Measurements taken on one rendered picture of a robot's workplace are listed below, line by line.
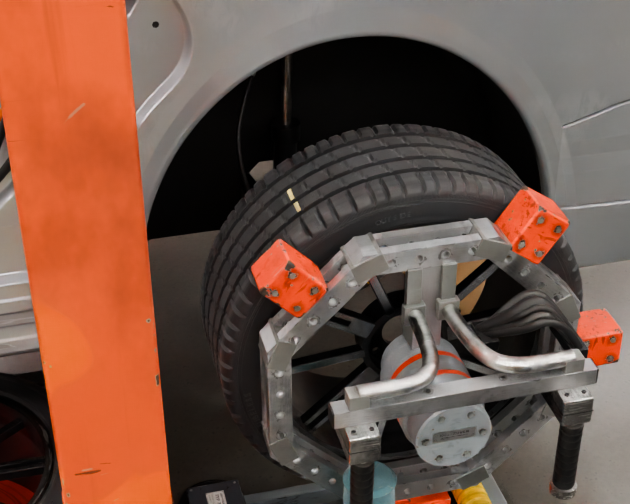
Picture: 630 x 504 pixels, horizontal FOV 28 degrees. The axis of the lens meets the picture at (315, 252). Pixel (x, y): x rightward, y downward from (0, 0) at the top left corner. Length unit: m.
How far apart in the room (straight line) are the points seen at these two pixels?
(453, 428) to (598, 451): 1.34
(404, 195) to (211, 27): 0.43
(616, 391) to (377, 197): 1.65
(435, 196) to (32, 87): 0.75
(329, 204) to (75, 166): 0.55
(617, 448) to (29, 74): 2.17
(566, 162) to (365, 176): 0.55
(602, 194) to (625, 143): 0.11
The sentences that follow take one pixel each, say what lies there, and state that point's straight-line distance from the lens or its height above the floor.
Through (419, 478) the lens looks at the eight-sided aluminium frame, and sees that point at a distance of 2.29.
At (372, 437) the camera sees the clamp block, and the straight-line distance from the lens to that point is 1.87.
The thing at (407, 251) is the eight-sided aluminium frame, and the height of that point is 1.12.
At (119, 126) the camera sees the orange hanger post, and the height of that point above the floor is 1.47.
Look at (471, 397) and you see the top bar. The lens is 1.92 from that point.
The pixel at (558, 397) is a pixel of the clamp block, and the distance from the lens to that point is 1.98.
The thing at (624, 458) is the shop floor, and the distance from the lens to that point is 3.32.
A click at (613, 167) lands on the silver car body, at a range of 2.52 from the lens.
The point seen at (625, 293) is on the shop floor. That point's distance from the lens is 3.90.
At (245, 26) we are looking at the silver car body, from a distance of 2.13.
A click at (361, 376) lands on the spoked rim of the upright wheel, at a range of 2.22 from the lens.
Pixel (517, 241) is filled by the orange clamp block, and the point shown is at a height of 1.11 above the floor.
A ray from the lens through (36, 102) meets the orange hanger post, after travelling 1.56.
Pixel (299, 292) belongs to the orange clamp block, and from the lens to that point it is 1.95.
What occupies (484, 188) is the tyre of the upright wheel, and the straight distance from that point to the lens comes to 2.06.
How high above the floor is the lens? 2.20
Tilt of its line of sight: 34 degrees down
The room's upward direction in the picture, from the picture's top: straight up
